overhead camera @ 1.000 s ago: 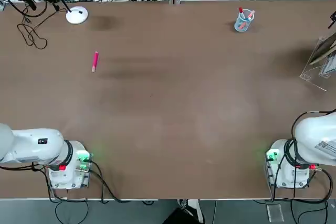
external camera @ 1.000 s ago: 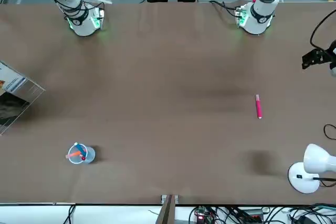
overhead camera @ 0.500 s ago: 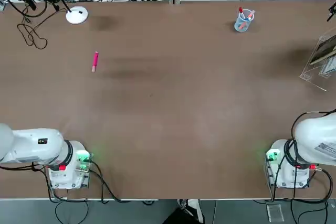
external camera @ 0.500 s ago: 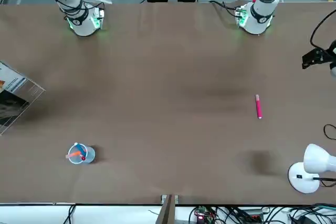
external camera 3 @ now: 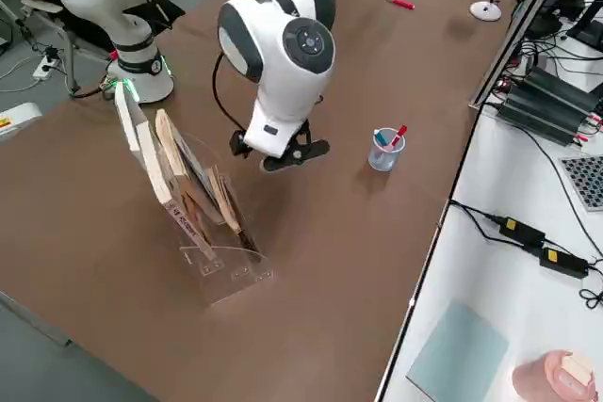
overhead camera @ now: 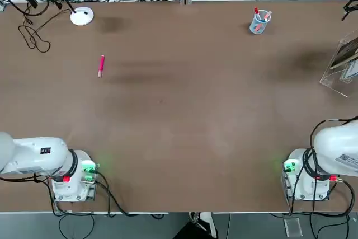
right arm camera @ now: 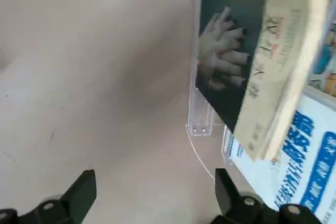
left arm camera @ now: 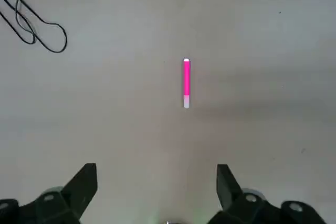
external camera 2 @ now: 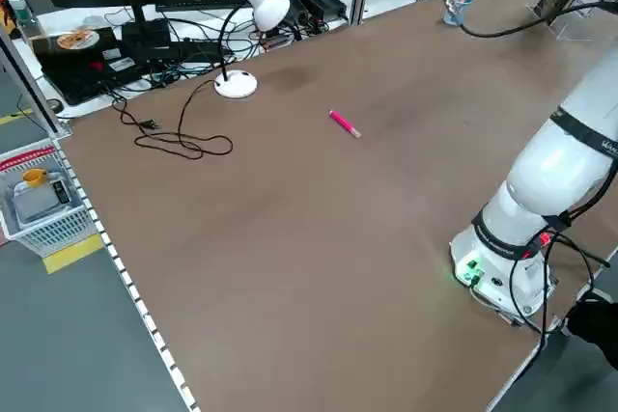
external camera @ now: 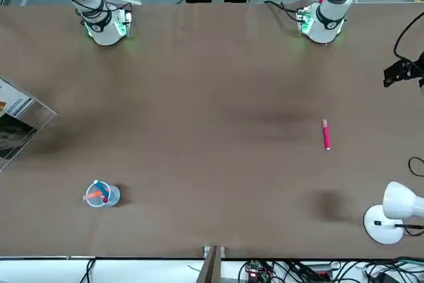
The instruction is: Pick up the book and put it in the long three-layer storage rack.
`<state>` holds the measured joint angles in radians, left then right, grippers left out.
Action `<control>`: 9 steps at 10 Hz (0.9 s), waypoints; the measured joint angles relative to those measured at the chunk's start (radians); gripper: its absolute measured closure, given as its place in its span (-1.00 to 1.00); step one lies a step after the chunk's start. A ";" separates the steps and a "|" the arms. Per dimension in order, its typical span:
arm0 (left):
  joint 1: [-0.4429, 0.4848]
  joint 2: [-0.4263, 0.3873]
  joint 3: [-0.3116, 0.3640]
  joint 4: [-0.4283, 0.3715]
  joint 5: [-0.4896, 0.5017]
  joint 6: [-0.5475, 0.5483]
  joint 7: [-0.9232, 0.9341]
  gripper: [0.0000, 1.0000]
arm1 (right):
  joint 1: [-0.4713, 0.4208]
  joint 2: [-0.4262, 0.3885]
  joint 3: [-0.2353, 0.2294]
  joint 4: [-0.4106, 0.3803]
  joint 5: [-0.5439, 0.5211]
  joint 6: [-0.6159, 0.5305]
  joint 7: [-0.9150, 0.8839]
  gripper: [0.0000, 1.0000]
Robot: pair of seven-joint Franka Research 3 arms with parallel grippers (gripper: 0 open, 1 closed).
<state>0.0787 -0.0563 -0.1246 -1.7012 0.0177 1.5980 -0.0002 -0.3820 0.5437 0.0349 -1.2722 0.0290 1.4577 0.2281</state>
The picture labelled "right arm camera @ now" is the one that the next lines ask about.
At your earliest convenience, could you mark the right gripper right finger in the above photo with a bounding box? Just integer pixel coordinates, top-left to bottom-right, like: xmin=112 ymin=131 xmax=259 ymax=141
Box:
xmin=209 ymin=167 xmax=320 ymax=224

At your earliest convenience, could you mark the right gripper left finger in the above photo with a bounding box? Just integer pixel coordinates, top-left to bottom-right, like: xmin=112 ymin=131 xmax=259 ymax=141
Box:
xmin=0 ymin=169 xmax=97 ymax=224

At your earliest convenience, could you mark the dark book with hands cover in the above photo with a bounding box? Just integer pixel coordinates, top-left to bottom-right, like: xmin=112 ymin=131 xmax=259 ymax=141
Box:
xmin=195 ymin=0 xmax=330 ymax=162

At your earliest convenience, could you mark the large white cover book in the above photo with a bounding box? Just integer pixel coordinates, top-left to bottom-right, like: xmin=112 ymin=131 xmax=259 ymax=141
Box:
xmin=227 ymin=84 xmax=336 ymax=224

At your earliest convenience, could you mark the clear acrylic three-tier rack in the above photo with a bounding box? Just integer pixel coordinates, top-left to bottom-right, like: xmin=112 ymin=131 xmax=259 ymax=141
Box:
xmin=185 ymin=0 xmax=301 ymax=183

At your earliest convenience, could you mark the illustrated cover paperback book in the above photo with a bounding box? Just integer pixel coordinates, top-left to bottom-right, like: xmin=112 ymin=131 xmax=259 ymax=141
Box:
xmin=312 ymin=11 xmax=336 ymax=96

